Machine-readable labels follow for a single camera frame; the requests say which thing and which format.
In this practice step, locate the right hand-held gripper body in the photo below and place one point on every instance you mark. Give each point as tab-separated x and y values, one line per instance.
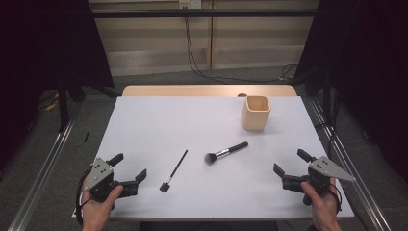
324	170

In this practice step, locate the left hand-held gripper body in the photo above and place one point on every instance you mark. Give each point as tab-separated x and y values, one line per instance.
99	173

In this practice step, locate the thin black makeup brush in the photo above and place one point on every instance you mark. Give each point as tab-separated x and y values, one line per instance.
174	169

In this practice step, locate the beige square cup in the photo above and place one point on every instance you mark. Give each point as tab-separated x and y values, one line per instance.
255	120

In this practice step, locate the person's left hand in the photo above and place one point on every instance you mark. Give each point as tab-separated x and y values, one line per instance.
96	213

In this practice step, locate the person's right hand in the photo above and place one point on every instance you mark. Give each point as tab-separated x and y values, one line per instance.
325	210

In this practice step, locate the small black floor piece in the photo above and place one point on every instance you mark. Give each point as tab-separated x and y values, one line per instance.
86	137

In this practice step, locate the black metal stand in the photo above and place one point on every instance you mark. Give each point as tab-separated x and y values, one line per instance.
63	106
326	96

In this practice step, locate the white table mat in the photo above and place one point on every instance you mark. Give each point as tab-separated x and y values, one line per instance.
192	128

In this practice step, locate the yellow floor piece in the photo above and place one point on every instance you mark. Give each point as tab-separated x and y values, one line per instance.
52	106

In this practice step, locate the dark round table grommet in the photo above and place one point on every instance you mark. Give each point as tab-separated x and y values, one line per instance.
242	95

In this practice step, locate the black curtain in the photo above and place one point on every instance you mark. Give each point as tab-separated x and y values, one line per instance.
38	48
369	64

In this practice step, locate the aluminium floor rail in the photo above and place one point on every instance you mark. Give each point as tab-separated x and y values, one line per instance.
356	170
45	173

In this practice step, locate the black horizontal frame bar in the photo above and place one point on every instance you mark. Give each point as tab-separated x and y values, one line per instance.
192	13

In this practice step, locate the white wall socket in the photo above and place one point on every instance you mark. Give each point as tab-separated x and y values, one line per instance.
191	4

